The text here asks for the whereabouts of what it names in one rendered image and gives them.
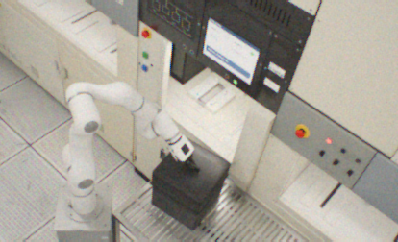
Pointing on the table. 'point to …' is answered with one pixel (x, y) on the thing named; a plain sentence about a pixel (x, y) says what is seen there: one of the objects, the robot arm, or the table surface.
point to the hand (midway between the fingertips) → (191, 164)
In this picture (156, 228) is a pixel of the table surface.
